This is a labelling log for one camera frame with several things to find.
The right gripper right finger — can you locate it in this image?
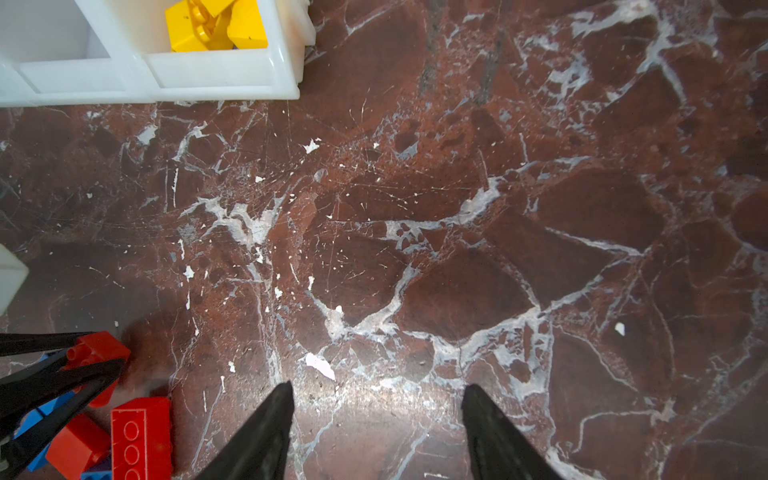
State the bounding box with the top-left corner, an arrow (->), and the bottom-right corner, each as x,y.
461,384 -> 562,480

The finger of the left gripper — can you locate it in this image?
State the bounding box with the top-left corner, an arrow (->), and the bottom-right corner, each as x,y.
0,332 -> 81,357
0,358 -> 126,480

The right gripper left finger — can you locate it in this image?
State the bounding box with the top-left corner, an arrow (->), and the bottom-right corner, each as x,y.
197,381 -> 295,480

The blue lego brick mid-left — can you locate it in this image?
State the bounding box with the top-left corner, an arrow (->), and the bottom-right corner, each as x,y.
11,392 -> 76,473

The blue lego brick bottom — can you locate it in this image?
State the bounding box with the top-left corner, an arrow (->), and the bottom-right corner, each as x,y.
80,458 -> 113,480

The red long lego brick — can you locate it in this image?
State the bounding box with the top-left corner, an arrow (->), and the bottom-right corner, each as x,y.
110,397 -> 173,480

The yellow lego brick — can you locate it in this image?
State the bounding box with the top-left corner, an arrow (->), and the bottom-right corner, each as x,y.
227,0 -> 268,50
165,0 -> 234,53

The white three-compartment sorting bin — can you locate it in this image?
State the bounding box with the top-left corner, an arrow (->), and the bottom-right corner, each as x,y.
1,1 -> 316,107

